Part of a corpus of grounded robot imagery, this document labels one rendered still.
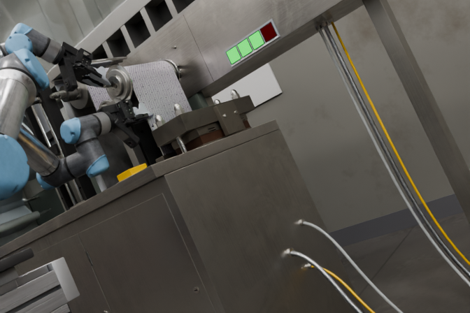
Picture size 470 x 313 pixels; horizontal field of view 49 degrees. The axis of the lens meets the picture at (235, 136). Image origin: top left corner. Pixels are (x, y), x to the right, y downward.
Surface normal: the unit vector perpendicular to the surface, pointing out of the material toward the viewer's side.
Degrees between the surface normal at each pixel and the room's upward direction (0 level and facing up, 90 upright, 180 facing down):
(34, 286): 90
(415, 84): 90
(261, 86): 90
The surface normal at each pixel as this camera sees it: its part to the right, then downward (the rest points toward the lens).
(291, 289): 0.69, -0.36
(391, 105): -0.55, 0.20
